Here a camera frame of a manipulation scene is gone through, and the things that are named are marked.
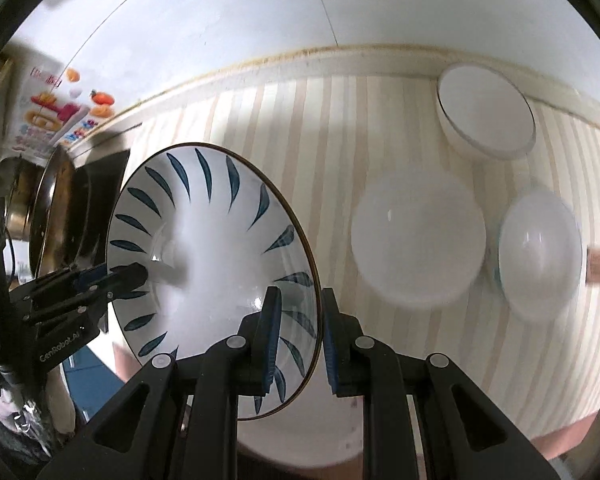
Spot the plain white bowl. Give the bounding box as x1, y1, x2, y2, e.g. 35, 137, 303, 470
351, 170, 487, 308

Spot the dark wok with handle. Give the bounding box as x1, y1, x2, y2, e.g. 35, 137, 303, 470
30, 145, 111, 281

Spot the white bowl dark rim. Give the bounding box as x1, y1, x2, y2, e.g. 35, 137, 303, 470
436, 62, 537, 161

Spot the white bowl blue pattern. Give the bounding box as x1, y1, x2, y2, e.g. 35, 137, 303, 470
490, 187, 583, 322

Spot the colourful wall sticker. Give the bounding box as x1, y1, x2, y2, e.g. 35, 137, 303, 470
10, 62, 118, 158

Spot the blue kitchen cabinet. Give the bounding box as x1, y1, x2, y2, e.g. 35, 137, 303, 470
60, 345, 126, 441

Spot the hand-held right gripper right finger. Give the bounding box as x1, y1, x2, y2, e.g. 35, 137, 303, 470
320, 287, 563, 480

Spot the striped cat print tablecloth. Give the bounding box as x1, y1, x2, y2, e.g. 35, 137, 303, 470
100, 72, 600, 461

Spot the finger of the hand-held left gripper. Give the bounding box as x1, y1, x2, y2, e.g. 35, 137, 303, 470
10, 264, 109, 307
25, 263, 149, 322

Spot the steel pot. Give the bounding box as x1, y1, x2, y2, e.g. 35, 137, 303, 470
0, 155, 46, 241

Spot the blue leaf pattern plate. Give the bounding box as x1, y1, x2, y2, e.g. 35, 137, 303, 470
105, 142, 323, 421

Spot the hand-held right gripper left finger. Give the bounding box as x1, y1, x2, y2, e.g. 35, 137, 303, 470
35, 286, 286, 480

